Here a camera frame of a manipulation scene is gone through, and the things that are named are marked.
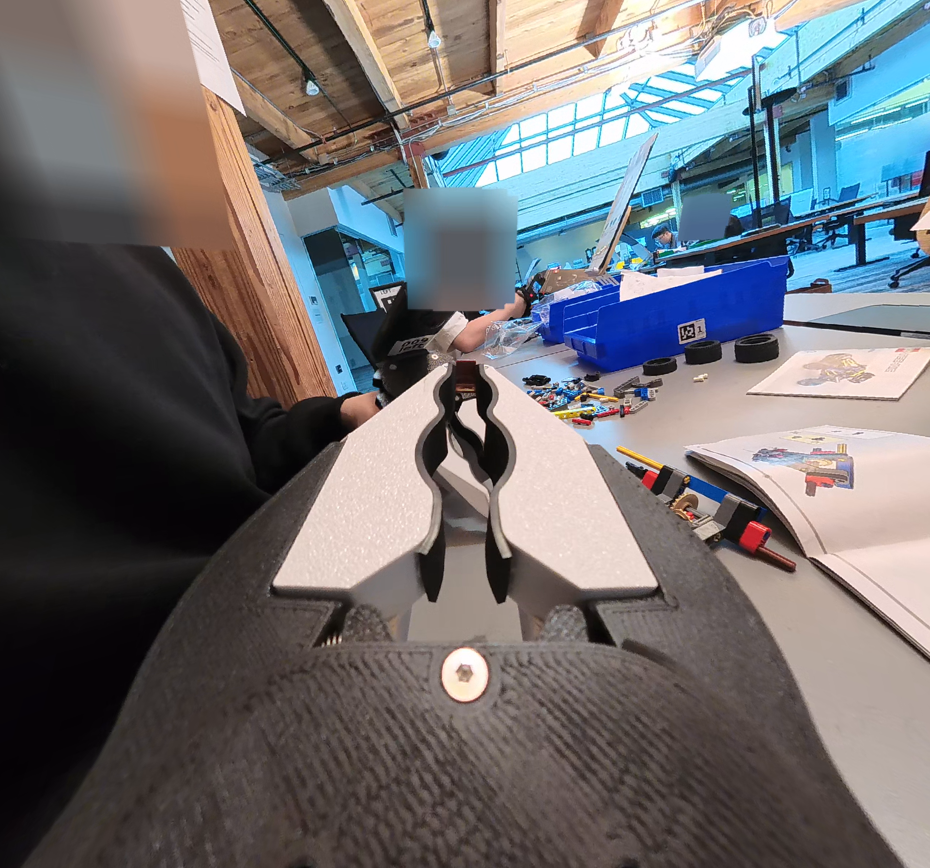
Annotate white paper notice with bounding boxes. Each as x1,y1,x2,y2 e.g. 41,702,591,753
163,0,247,115

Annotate partly built lego vehicle chassis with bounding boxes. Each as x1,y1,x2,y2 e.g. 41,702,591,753
616,445,798,573

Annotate wooden office desk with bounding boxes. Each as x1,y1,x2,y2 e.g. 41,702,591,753
853,196,930,266

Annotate clear plastic bag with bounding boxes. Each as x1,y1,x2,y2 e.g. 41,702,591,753
481,316,543,362

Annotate white paper sheets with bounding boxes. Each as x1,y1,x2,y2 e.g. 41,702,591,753
620,267,724,300

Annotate open lego instruction booklet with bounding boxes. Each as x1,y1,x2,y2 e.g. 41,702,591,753
685,426,930,660

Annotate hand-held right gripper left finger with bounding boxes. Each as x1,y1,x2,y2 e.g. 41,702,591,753
270,363,457,642

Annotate pile of loose lego parts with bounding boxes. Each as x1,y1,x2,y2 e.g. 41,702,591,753
522,372,666,427

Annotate closed lego instruction booklet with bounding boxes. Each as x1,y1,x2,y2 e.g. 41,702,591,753
747,347,930,402

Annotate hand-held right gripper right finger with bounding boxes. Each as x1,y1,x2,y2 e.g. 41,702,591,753
476,364,660,642

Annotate wooden post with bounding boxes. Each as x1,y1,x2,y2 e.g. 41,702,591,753
170,87,342,407

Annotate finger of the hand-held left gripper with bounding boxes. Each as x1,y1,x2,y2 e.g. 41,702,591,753
440,416,467,514
465,409,491,514

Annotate blue plastic bin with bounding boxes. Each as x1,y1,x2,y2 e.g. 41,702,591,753
534,285,619,346

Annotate cardboard sign on white stand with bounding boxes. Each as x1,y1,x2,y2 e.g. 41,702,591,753
587,133,658,275

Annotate blue bin with marker label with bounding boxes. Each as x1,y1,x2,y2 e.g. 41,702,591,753
563,256,791,372

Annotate person's black clothed torso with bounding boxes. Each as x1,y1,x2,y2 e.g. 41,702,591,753
0,239,350,868

